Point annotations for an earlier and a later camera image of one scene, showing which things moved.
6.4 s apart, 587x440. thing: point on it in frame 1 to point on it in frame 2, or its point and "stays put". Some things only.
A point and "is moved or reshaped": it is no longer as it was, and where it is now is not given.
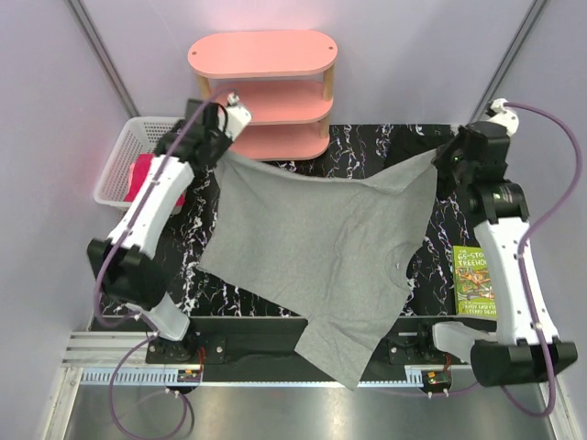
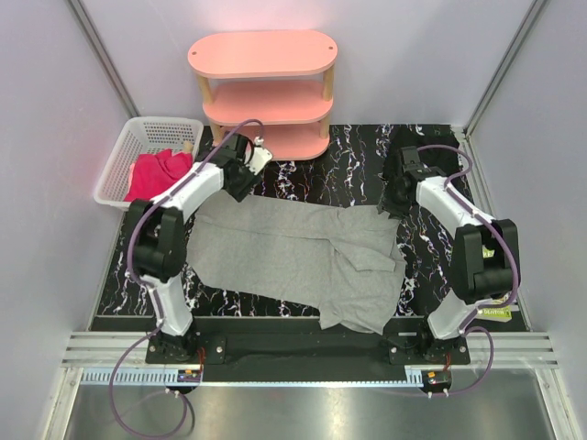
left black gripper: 226,139 to 240,192
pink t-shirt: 131,170 stays put
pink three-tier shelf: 282,78 stays put
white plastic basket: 138,135 stays put
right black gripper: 440,160 to 385,203
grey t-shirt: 338,246 is moved or reshaped
